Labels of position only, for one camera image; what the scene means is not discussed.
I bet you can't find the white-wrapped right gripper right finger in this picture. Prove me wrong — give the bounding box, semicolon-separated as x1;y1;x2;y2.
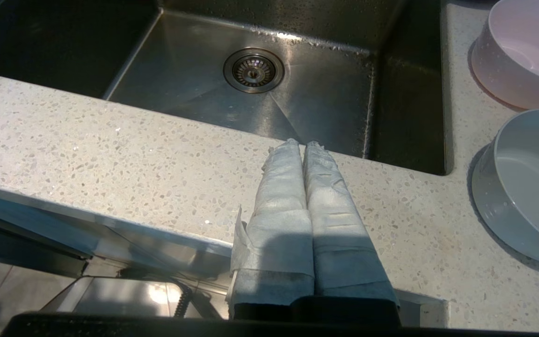
304;141;400;309

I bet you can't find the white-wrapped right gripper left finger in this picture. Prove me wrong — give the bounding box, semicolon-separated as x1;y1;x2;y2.
226;139;315;321

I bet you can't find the grey round bowl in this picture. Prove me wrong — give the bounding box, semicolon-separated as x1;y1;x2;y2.
472;109;539;266

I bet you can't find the stainless steel sink basin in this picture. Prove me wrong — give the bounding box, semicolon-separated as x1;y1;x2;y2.
0;0;448;176

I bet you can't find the round metal drain strainer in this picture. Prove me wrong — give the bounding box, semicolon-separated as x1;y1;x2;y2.
223;47;285;94

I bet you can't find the black coiled cable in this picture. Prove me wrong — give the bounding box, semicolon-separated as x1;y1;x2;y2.
174;281;194;320

